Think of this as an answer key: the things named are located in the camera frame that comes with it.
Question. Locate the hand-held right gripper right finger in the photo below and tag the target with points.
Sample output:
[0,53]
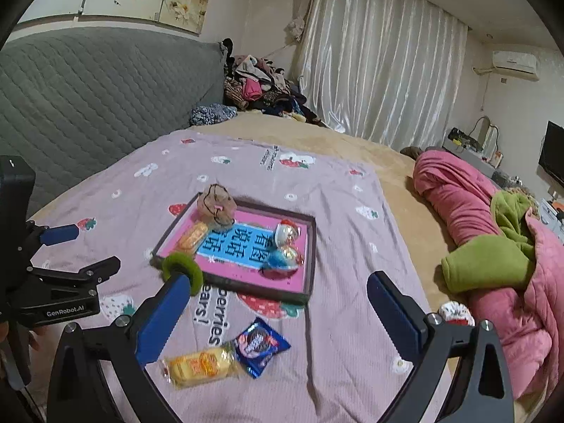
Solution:
[394,313]

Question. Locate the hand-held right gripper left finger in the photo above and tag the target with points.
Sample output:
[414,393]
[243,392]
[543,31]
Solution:
[163,317]

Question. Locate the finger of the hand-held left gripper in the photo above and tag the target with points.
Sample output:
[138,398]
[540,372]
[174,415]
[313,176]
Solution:
[83,271]
[59,234]

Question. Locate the green fuzzy scrunchie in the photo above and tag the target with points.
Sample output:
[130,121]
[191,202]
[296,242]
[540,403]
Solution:
[176,260]

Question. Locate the yellow snack cake packet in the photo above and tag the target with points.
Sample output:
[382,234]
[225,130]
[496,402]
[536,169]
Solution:
[198,365]

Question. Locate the orange snack packet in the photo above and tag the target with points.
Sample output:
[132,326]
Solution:
[192,235]

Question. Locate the blue cookie packet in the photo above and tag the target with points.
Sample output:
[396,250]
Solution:
[257,346]

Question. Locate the dark shallow box tray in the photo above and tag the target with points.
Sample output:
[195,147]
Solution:
[264,292]

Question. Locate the beige dotted scrunchie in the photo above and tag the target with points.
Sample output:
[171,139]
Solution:
[216,205]

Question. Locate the white and blue toy egg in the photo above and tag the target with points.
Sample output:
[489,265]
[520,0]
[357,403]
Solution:
[286,233]

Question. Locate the green blanket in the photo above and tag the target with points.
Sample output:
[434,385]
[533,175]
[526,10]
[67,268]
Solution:
[484,264]

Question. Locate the pink and blue book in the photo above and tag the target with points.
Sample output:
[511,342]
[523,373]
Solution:
[282,284]

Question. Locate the grey quilted headboard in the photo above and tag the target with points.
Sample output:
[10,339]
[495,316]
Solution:
[88,97]

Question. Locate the pink quilt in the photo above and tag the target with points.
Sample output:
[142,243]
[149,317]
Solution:
[454,194]

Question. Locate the purple printed blanket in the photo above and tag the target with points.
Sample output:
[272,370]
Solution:
[308,185]

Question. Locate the beige bed sheet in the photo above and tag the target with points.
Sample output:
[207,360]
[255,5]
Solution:
[374,158]

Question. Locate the dark grey cloth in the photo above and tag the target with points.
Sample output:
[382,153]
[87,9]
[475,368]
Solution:
[414,152]

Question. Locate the grey dresser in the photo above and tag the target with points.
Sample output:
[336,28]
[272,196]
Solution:
[480,158]

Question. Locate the black bag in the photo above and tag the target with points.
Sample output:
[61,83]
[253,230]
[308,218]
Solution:
[460,136]

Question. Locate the blue floral cloth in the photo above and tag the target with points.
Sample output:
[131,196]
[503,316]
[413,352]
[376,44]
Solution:
[211,114]

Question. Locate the arched mirror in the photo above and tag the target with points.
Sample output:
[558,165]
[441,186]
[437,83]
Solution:
[484,134]

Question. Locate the black television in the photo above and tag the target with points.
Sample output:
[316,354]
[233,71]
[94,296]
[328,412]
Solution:
[553,154]

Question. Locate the pile of clothes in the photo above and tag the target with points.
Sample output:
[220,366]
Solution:
[255,83]

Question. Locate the white curtain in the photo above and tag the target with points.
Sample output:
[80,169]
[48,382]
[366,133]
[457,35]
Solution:
[383,61]

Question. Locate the white air conditioner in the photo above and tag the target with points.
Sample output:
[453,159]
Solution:
[515,64]

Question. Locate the curtain tassel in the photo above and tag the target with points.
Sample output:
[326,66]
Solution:
[295,28]

